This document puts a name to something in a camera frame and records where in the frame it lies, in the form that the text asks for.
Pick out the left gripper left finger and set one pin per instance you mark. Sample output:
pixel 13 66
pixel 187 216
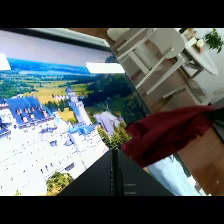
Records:
pixel 95 181

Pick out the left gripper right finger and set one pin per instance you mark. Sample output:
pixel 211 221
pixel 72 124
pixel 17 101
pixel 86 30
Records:
pixel 133 181

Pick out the red garment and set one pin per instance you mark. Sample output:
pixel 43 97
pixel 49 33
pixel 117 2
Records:
pixel 166 133

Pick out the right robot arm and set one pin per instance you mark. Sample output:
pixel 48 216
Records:
pixel 219 116

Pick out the light blue garment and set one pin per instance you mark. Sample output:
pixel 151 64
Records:
pixel 173 176

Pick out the white chair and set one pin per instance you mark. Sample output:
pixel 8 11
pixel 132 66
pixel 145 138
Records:
pixel 168 43
pixel 133 46

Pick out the white round table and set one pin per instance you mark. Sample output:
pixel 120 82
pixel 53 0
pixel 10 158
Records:
pixel 206 61

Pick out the green plant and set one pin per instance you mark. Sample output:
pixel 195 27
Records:
pixel 214 39

